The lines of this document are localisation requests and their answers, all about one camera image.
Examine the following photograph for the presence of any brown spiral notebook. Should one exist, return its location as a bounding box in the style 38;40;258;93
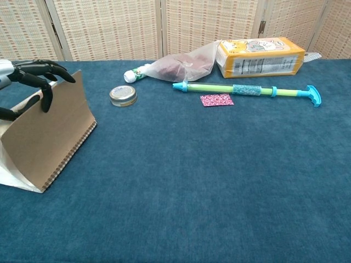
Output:
0;70;98;194

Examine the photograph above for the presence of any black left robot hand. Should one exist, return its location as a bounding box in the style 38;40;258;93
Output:
0;58;76;122

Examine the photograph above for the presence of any green blue toy water pump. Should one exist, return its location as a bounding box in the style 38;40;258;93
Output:
172;81;322;108

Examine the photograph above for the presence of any white mesh sheet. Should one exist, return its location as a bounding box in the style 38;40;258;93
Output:
303;51;322;63

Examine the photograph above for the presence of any pink patterned card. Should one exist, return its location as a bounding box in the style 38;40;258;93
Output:
200;93;235;107

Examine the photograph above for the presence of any yellow cat print package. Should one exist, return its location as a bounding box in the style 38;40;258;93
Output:
215;37;306;79

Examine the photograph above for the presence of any white small bottle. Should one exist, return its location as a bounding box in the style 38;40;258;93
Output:
123;63;151;84

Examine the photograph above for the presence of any round metal tin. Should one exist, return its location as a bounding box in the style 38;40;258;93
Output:
109;85;137;107

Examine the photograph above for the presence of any translucent plastic bag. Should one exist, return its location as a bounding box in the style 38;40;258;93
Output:
142;39;222;83

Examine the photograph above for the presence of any blue tablecloth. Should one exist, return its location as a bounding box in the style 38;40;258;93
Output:
0;58;351;263

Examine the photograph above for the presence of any woven folding screen panel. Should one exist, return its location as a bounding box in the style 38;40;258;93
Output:
310;0;351;60
251;0;336;54
44;0;163;62
0;0;66;65
160;0;271;56

